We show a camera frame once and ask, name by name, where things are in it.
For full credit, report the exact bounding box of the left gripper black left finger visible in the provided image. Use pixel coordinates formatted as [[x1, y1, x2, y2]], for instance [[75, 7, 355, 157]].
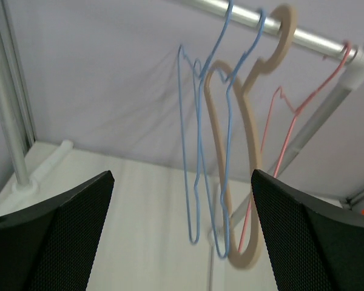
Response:
[[0, 171, 115, 290]]

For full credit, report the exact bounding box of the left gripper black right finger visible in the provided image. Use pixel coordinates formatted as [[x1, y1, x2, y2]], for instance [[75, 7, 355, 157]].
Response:
[[251, 170, 364, 290]]

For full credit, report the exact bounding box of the wooden hanger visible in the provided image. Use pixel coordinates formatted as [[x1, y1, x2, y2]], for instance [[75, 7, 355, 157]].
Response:
[[203, 3, 298, 270]]

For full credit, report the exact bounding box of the pink wire hanger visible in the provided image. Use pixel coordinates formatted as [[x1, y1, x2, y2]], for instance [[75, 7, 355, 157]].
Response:
[[227, 41, 352, 256]]

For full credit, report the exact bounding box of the light blue wire hanger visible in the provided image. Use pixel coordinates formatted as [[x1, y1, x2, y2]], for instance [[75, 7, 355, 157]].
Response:
[[189, 4, 266, 259]]

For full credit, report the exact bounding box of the clothes rack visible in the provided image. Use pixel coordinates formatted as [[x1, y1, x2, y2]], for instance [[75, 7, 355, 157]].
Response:
[[0, 0, 364, 243]]

